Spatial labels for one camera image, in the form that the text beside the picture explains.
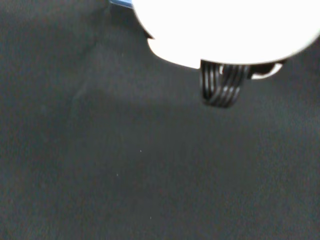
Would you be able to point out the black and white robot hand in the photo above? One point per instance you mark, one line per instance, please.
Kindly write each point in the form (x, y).
(225, 30)

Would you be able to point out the black bench cloth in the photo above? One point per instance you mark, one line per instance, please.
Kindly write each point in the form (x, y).
(125, 162)

